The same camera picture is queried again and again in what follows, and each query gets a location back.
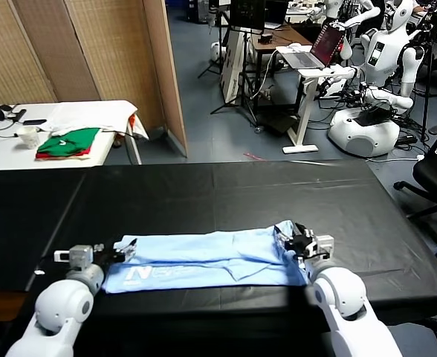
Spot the wicker folding screen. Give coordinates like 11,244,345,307
0,0,189,159

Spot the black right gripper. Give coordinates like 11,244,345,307
275,224,316,260

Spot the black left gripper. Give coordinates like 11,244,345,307
91,239,137,266

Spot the small black table cover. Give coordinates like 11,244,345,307
0,169,89,293

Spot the black office chair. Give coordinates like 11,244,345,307
392,125,437,239

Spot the light blue t-shirt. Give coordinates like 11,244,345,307
103,219,308,295

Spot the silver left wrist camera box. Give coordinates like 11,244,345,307
54,245,95,268

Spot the black monitor with dots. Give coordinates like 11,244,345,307
228,0,266,33

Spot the white round device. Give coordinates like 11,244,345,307
210,42,227,62

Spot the silver open laptop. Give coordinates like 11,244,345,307
279,24,344,71

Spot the white standing desk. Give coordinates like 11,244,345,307
276,46,357,155

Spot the red folded shirt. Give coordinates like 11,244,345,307
35,147,93,161

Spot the white leaning board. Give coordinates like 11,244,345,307
219,29,249,106

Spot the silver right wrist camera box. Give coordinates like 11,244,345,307
307,234,334,261

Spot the white cloth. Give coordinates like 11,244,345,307
38,102,149,141

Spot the white background humanoid robot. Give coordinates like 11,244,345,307
307,0,379,62

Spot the green folded shirt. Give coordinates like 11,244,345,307
36,128,101,157

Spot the brown wooden desk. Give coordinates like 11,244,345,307
250,26,314,112

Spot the white side table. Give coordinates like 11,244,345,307
0,100,149,172

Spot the white paper cup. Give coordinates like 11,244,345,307
16,126,40,149

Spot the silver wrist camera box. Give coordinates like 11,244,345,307
307,234,334,261
54,245,95,268

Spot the black tripod stand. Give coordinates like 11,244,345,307
210,31,262,129

